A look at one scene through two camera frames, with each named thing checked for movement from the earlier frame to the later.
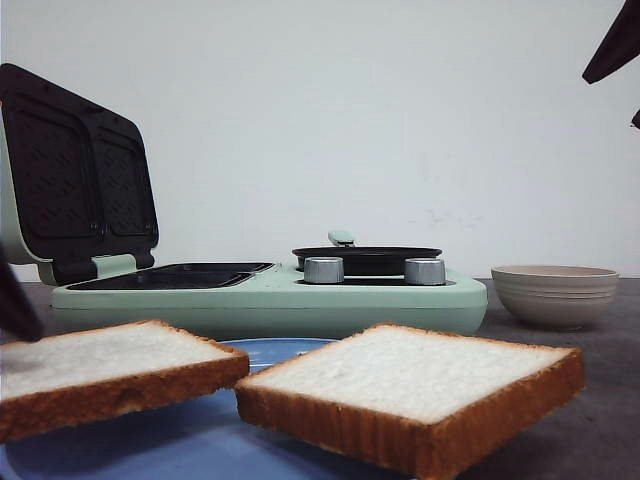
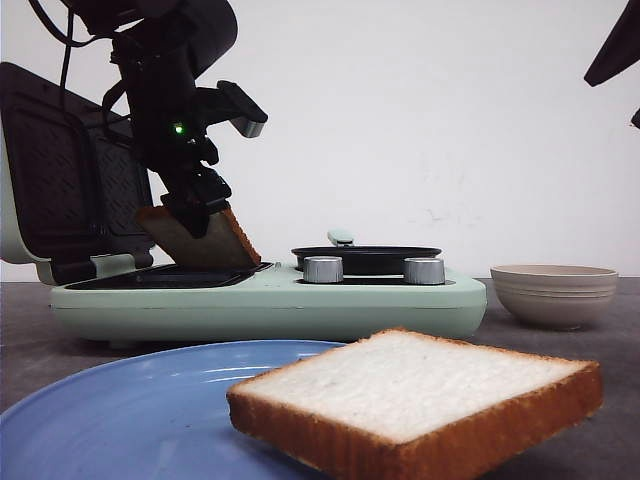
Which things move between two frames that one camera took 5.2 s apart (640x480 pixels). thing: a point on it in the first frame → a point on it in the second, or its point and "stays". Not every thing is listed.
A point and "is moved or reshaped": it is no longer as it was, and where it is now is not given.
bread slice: (65, 379) → (223, 245)
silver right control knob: (424, 271) stays
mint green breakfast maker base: (265, 299) stays
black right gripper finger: (621, 46) stays
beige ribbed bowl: (555, 296) stays
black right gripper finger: (636, 119) stays
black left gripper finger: (18, 324) → (190, 208)
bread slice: (413, 400) is moved or reshaped
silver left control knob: (324, 269) stays
